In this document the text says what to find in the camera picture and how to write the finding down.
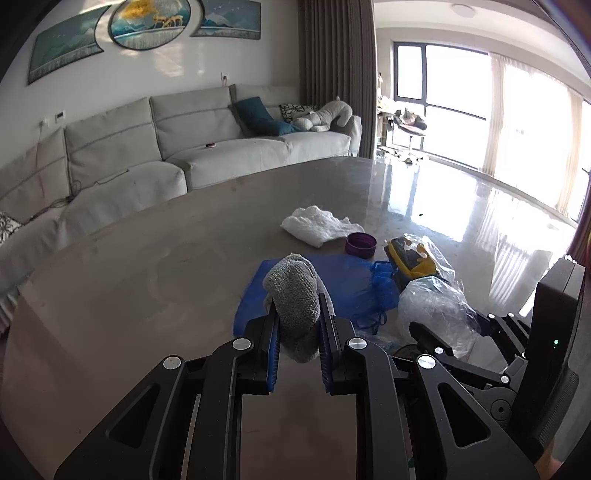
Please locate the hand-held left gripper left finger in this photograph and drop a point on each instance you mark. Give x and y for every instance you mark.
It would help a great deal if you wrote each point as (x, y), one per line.
(272, 353)

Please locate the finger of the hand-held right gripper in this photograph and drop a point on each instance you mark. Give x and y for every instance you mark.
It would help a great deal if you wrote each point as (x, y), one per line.
(466, 367)
(505, 332)

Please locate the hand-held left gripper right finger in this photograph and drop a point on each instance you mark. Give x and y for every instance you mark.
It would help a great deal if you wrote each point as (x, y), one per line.
(325, 353)

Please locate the grey sock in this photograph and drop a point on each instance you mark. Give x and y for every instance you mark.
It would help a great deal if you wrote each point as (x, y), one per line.
(295, 300)

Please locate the clear plastic bag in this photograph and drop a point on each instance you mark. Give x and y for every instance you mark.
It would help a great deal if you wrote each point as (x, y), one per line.
(434, 309)

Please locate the blue plastic bag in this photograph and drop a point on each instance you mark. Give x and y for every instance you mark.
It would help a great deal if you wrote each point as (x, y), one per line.
(351, 277)

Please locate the purple bowl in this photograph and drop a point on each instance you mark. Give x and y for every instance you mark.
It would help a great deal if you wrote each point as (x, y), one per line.
(361, 243)

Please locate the white paper towel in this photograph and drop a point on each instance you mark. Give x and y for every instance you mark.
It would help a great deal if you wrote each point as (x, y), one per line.
(318, 224)

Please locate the person's right forearm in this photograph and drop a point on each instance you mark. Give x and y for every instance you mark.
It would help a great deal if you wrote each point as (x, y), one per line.
(548, 467)

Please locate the sheer white curtain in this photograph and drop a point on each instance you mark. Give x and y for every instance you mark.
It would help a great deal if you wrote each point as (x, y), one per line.
(531, 134)

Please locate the grey sofa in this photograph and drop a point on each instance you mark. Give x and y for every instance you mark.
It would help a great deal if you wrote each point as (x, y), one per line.
(184, 152)

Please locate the cluttered swivel chair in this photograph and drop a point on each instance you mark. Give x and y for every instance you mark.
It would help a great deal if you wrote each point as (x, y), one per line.
(411, 127)

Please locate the grey plush toy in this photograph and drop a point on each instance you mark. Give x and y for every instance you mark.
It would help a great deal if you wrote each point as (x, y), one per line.
(325, 117)

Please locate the teal cushion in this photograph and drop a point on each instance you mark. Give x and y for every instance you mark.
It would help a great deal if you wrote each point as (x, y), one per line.
(256, 115)

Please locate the small floral cushion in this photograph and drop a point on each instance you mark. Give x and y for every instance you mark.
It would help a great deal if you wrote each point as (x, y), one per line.
(293, 110)

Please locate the dark framed window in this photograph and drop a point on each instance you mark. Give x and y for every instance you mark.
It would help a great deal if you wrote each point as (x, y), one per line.
(438, 83)

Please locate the brown curtain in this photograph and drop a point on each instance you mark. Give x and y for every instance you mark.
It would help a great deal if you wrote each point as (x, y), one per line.
(337, 69)

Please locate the large floral cushion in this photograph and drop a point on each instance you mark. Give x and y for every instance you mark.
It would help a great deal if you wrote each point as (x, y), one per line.
(7, 226)

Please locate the round ceiling light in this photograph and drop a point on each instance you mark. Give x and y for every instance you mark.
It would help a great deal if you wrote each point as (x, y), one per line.
(459, 8)

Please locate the narrow teal wall picture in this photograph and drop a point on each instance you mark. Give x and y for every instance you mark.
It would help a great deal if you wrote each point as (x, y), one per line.
(226, 16)

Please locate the round teal wall picture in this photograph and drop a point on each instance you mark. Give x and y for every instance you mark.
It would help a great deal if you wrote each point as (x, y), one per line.
(147, 25)

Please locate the wide teal wall picture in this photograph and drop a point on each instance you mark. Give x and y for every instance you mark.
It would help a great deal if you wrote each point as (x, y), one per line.
(64, 46)

